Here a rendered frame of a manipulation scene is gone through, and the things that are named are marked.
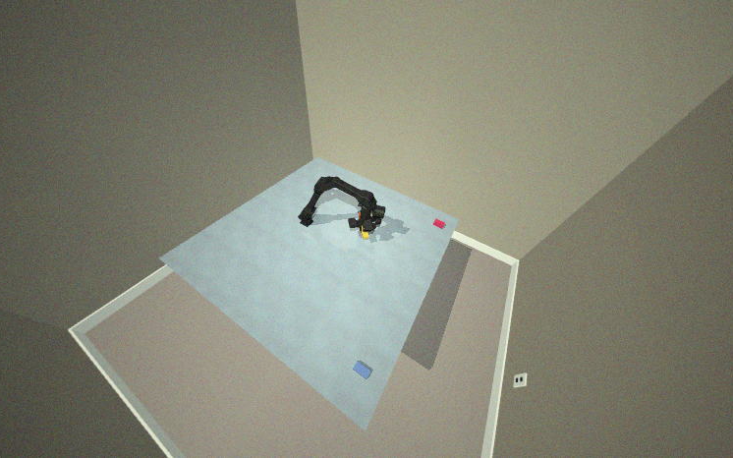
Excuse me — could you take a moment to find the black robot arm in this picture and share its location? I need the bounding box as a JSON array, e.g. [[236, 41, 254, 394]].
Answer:
[[298, 176, 385, 232]]

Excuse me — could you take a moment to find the blue rectangular block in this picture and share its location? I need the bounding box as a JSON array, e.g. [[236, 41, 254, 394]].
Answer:
[[353, 362, 370, 379]]

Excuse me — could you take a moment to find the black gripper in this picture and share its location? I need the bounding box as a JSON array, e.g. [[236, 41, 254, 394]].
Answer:
[[348, 214, 381, 231]]

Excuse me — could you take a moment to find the yellow bar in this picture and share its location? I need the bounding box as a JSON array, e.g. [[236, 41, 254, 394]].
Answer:
[[359, 212, 369, 239]]

